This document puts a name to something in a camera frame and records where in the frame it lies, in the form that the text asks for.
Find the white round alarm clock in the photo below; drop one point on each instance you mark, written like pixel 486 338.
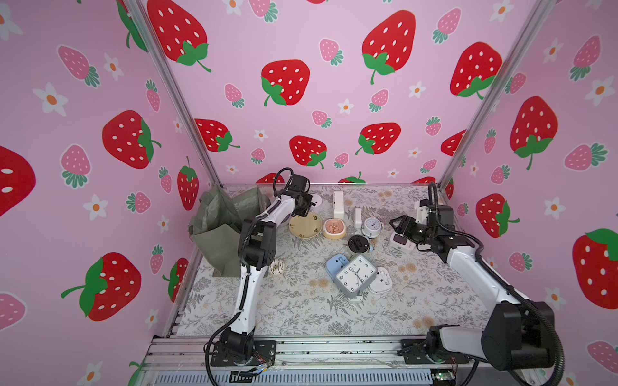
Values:
pixel 372 228

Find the small white rectangular clock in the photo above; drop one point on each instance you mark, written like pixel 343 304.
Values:
pixel 358 218

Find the grey square analog clock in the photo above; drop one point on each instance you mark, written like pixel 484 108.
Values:
pixel 356 276

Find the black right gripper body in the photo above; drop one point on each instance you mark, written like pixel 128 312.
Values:
pixel 409 229

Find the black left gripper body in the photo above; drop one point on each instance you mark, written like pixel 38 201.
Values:
pixel 305 203

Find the small black round clock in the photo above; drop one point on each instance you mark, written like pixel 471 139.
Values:
pixel 359 244

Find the white digital clock right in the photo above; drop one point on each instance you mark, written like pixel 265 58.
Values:
pixel 407 248

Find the light blue alarm clock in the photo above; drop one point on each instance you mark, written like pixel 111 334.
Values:
pixel 335 264

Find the peach round alarm clock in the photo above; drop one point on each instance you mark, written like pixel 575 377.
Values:
pixel 334 229

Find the yellow ceramic plate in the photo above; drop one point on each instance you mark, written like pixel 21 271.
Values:
pixel 306 227

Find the aluminium frame rail front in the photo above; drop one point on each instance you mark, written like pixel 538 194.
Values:
pixel 306 352

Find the beige striped small ball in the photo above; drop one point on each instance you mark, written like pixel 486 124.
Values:
pixel 277 267

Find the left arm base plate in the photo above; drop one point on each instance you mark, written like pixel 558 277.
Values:
pixel 262 352

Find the tall white rectangular clock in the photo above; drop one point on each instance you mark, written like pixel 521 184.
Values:
pixel 338 205

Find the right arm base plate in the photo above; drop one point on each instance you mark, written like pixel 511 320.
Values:
pixel 415 351

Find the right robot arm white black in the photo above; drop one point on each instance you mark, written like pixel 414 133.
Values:
pixel 520 334

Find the white pink alarm clock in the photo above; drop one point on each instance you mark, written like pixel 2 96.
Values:
pixel 383 283

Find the olive green canvas bag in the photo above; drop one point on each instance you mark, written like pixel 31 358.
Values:
pixel 216 228

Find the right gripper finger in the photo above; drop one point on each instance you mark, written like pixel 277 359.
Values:
pixel 400 222
pixel 402 238

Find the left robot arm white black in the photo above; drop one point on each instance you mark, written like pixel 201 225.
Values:
pixel 257 251

